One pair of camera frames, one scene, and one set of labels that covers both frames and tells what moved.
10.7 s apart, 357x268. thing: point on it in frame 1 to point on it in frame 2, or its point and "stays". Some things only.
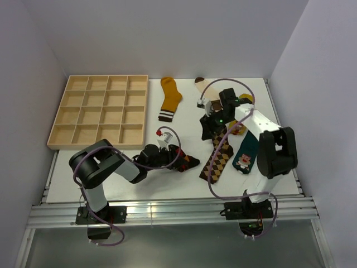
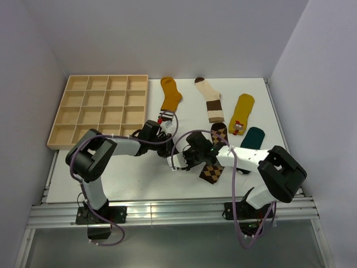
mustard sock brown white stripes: [172, 99] stays
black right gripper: [208, 127] to [186, 153]
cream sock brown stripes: [209, 92] stays
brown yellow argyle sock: [222, 157] stays
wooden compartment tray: [93, 107] stays
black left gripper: [170, 153] to [166, 151]
